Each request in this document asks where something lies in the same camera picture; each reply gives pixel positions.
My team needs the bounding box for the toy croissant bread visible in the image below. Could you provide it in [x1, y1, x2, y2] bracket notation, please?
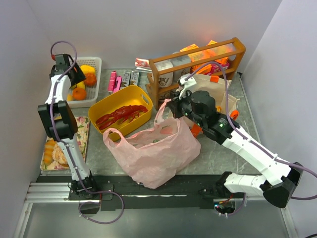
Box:
[43, 140, 56, 165]

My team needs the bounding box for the floral serving tray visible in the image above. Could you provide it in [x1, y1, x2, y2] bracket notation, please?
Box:
[40, 117, 90, 171]

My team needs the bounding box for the white cup on shelf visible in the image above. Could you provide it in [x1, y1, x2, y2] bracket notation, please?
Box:
[158, 72, 173, 88]

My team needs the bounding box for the red silver foil packet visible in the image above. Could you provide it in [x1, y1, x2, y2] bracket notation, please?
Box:
[135, 58, 152, 73]

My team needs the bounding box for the yellow toy banana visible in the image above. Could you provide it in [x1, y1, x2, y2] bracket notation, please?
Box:
[76, 81, 86, 90]

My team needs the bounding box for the red toy lobster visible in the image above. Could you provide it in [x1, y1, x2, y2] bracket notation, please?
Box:
[96, 105, 148, 130]

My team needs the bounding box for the pink candy box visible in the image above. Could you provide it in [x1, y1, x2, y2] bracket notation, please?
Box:
[107, 70, 122, 93]

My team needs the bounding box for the small orange toy pumpkin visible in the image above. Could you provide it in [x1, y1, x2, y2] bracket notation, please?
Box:
[84, 73, 97, 87]

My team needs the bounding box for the toy sugar donut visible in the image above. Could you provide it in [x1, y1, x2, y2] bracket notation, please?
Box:
[52, 144, 69, 167]

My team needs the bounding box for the yellow plastic tub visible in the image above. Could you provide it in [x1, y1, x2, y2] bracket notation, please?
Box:
[88, 86, 153, 136]

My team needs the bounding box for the pink box on shelf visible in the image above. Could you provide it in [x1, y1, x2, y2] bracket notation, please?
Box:
[210, 60, 230, 74]

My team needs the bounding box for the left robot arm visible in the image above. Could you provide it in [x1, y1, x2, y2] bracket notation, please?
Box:
[38, 54, 97, 199]

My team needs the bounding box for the floral canvas tote bag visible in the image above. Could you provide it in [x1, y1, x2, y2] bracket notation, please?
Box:
[171, 74, 239, 144]

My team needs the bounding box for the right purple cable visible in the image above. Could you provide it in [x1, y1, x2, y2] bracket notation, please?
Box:
[184, 61, 317, 216]

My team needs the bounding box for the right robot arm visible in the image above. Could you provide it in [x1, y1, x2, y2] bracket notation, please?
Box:
[166, 90, 303, 208]

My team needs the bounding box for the yellow toy pepper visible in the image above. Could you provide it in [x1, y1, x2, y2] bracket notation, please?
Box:
[80, 65, 96, 75]

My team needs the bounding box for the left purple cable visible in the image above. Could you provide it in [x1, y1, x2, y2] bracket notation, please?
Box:
[50, 41, 124, 225]

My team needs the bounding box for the silver chocolate bar box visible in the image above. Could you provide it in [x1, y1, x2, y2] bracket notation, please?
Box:
[121, 70, 140, 88]

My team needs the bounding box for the orange box on shelf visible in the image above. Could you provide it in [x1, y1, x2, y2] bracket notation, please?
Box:
[191, 64, 212, 74]

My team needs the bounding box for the purple cable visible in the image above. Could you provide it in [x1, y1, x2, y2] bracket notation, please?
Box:
[184, 61, 317, 216]
[50, 41, 124, 225]

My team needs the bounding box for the wooden shelf rack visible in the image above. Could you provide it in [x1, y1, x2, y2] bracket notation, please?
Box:
[145, 37, 246, 110]

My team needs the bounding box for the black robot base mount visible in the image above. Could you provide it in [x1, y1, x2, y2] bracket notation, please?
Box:
[68, 175, 243, 211]

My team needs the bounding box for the white plastic fruit basket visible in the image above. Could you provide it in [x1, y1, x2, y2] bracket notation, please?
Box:
[67, 57, 102, 108]

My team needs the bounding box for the pink plastic grocery bag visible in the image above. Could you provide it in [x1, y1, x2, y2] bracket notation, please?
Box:
[103, 99, 201, 189]

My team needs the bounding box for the orange toy tangerine bottom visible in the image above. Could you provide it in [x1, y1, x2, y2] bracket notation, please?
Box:
[72, 87, 87, 101]

